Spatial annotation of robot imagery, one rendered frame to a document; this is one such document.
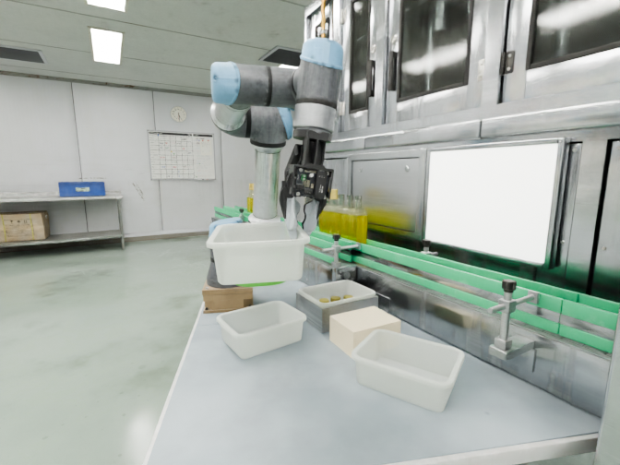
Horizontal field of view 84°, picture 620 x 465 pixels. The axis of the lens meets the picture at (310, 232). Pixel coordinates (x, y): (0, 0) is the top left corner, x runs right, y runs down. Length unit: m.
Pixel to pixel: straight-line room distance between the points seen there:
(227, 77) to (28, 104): 6.53
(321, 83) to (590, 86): 0.71
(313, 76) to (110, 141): 6.49
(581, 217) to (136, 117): 6.72
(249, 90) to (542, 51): 0.81
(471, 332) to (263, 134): 0.81
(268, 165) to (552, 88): 0.81
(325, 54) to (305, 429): 0.68
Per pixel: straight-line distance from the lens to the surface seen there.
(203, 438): 0.76
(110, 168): 7.00
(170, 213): 7.11
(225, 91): 0.70
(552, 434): 0.87
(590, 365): 0.92
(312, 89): 0.63
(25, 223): 6.50
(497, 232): 1.16
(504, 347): 0.87
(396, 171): 1.42
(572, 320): 0.93
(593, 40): 1.16
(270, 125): 1.08
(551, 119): 1.10
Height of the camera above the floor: 1.23
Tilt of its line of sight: 10 degrees down
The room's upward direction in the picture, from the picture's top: straight up
